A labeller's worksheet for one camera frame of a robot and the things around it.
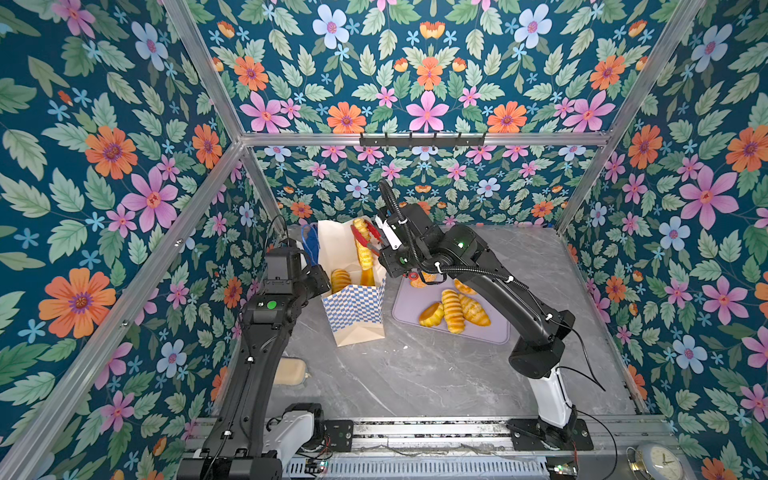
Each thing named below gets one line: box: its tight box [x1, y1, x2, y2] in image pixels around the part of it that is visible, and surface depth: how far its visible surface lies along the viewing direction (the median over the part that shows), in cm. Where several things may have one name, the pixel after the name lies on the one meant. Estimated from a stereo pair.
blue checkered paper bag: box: [318, 218, 387, 347], surface depth 81 cm
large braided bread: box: [331, 269, 352, 294], surface depth 102 cm
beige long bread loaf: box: [274, 356, 307, 385], surface depth 82 cm
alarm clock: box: [626, 442, 686, 480], surface depth 69 cm
